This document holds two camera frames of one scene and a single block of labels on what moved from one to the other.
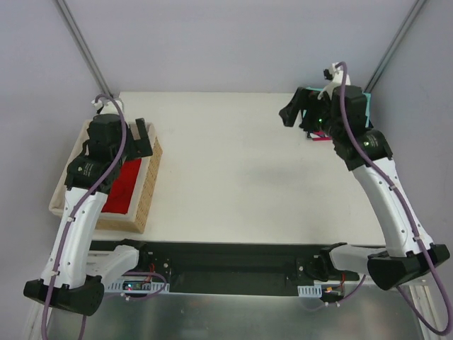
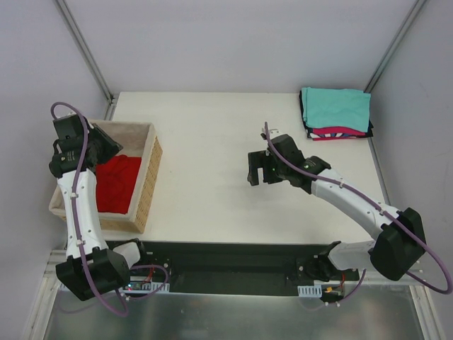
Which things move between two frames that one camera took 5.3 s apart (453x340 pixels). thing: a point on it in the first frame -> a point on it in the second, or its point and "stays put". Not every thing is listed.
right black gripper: [304, 107] -> [265, 166]
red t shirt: [119, 197] stays put
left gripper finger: [142, 127] -> [100, 146]
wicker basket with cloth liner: [135, 220] stays put
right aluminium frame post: [396, 45] stays put
